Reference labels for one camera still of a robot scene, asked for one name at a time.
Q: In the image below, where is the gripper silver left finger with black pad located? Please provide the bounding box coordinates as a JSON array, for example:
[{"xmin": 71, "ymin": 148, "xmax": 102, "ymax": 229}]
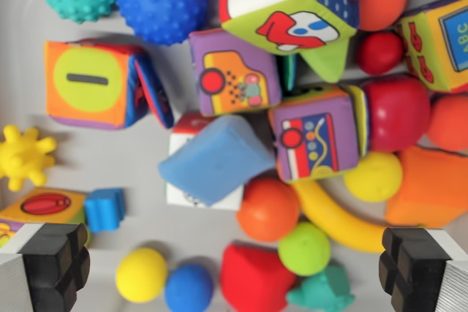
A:
[{"xmin": 0, "ymin": 222, "xmax": 91, "ymax": 312}]

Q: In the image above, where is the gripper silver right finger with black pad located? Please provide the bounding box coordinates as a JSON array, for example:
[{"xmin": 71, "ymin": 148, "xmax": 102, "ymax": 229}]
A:
[{"xmin": 378, "ymin": 227, "xmax": 468, "ymax": 312}]

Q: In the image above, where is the light blue plush block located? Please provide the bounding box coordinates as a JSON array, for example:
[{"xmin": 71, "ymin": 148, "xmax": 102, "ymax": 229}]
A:
[{"xmin": 157, "ymin": 114, "xmax": 276, "ymax": 208}]

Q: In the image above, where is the yellow fabric cube red oval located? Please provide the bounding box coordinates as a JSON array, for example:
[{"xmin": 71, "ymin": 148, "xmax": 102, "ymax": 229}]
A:
[{"xmin": 0, "ymin": 186, "xmax": 91, "ymax": 251}]

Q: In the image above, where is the orange plush block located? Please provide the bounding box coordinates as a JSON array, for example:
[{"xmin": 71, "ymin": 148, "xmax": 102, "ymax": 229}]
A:
[{"xmin": 385, "ymin": 145, "xmax": 468, "ymax": 229}]

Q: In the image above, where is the small blue foam block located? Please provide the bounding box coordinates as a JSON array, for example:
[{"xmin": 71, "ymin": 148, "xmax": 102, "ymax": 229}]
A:
[{"xmin": 83, "ymin": 187, "xmax": 127, "ymax": 234}]

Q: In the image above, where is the yellow toy banana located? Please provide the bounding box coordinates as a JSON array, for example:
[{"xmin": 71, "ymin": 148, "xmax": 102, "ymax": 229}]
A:
[{"xmin": 291, "ymin": 179, "xmax": 389, "ymax": 254}]

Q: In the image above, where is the yellow smooth ball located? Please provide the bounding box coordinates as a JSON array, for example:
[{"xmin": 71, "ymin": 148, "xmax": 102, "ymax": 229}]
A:
[
  {"xmin": 343, "ymin": 151, "xmax": 404, "ymax": 204},
  {"xmin": 115, "ymin": 247, "xmax": 169, "ymax": 304}
]

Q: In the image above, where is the teal rubber toy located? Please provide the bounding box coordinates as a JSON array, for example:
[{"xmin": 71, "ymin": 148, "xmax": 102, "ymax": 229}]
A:
[{"xmin": 285, "ymin": 264, "xmax": 356, "ymax": 312}]

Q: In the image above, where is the yellow spiky rubber ball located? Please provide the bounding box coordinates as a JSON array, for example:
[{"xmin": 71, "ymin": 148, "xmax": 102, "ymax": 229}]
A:
[{"xmin": 0, "ymin": 123, "xmax": 59, "ymax": 192}]

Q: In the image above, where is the green smooth ball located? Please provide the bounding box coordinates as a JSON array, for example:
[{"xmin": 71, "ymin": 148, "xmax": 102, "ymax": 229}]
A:
[{"xmin": 277, "ymin": 221, "xmax": 332, "ymax": 278}]

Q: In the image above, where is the blue smooth ball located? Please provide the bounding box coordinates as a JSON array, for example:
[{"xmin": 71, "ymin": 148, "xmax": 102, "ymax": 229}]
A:
[{"xmin": 164, "ymin": 264, "xmax": 214, "ymax": 312}]

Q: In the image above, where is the large red ball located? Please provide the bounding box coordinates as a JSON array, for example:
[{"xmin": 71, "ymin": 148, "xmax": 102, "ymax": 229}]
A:
[{"xmin": 361, "ymin": 76, "xmax": 432, "ymax": 153}]

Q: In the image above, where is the red plush block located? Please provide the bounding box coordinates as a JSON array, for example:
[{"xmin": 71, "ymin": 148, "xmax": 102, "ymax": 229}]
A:
[{"xmin": 219, "ymin": 241, "xmax": 298, "ymax": 312}]

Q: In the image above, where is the purple fabric cube red truck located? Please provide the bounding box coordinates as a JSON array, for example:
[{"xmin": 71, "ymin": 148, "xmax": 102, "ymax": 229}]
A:
[{"xmin": 268, "ymin": 84, "xmax": 371, "ymax": 185}]

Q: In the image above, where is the orange fabric cube green circle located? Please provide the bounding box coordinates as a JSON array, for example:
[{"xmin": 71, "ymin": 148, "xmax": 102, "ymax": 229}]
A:
[{"xmin": 43, "ymin": 38, "xmax": 176, "ymax": 132}]

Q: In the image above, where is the white fabric cube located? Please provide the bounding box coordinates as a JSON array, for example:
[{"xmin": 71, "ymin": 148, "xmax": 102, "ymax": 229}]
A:
[{"xmin": 165, "ymin": 112, "xmax": 246, "ymax": 211}]

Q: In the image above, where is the small red ball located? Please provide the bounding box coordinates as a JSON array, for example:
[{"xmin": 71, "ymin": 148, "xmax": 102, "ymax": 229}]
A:
[{"xmin": 355, "ymin": 31, "xmax": 405, "ymax": 76}]

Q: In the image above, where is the fabric cube ABC print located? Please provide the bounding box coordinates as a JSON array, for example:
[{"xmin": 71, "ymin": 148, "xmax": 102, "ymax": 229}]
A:
[{"xmin": 393, "ymin": 0, "xmax": 468, "ymax": 94}]

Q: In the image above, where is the dark teal fabric piece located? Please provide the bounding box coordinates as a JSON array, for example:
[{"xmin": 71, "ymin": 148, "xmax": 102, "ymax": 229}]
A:
[{"xmin": 280, "ymin": 53, "xmax": 300, "ymax": 93}]

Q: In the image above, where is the purple fabric cube orange car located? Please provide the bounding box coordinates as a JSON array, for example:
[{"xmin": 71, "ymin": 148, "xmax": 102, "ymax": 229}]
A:
[{"xmin": 188, "ymin": 28, "xmax": 284, "ymax": 118}]

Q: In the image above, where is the blue bumpy rubber ball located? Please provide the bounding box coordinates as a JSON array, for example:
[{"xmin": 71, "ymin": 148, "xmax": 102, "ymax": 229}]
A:
[{"xmin": 116, "ymin": 0, "xmax": 209, "ymax": 47}]

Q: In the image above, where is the large fabric cube dog print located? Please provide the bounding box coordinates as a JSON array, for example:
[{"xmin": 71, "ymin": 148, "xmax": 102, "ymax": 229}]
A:
[{"xmin": 219, "ymin": 0, "xmax": 361, "ymax": 56}]

